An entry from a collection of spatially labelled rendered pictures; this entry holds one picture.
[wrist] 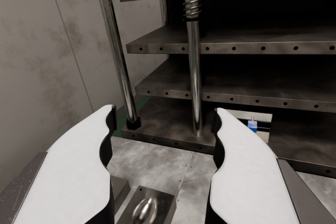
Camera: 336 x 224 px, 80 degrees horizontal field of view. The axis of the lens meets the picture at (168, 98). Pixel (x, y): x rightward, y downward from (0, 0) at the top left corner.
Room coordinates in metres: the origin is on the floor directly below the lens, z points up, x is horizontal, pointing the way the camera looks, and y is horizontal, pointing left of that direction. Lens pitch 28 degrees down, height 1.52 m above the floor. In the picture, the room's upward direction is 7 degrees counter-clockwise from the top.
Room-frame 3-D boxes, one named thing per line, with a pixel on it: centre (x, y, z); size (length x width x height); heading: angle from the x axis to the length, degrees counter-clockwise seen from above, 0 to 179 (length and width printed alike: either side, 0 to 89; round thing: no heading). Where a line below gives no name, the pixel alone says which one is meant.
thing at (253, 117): (1.05, -0.46, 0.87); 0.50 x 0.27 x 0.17; 155
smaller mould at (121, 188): (0.53, 0.30, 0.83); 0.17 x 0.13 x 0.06; 155
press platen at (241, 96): (1.19, -0.47, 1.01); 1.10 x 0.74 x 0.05; 65
